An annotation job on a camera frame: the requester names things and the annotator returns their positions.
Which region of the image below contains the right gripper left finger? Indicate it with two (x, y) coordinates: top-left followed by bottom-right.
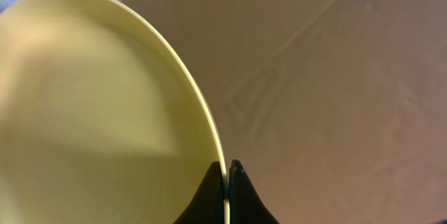
(174, 161), (225, 224)

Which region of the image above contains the yellow plate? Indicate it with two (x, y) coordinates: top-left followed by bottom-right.
(1, 0), (227, 224)

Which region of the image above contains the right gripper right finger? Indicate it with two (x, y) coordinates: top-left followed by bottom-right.
(228, 160), (279, 224)

